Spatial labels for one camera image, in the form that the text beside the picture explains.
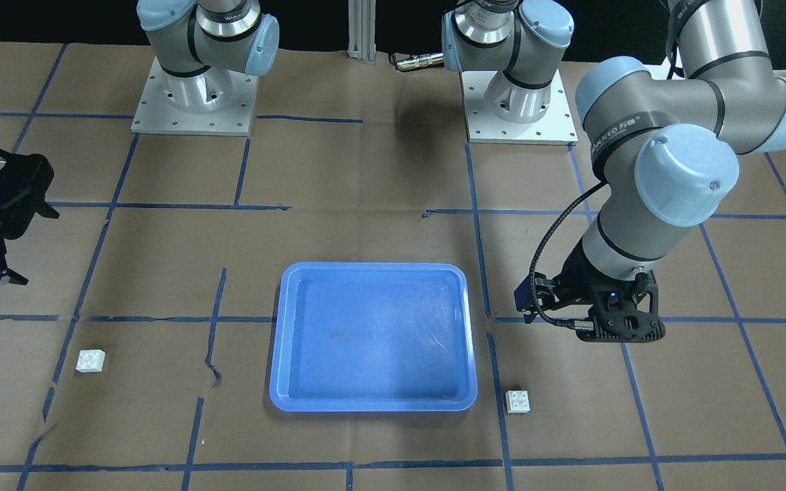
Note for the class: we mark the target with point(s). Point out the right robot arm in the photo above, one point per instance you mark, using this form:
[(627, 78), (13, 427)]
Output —
[(203, 51)]

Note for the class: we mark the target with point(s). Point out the white block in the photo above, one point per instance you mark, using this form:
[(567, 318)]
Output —
[(517, 401), (90, 361)]

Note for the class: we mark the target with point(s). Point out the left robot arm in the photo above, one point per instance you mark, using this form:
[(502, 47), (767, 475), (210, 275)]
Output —
[(668, 150)]

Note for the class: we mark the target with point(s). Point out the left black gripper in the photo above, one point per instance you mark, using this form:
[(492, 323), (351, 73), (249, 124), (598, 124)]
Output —
[(576, 274)]

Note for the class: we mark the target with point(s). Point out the silver cable connector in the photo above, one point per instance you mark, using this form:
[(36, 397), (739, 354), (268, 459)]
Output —
[(417, 62)]

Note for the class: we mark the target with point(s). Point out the blue plastic tray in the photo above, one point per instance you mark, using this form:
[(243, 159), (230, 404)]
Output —
[(373, 337)]

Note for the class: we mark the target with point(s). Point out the aluminium frame post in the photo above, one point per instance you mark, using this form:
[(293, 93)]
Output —
[(361, 28)]

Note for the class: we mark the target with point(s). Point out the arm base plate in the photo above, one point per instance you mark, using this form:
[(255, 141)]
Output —
[(218, 102), (501, 113)]

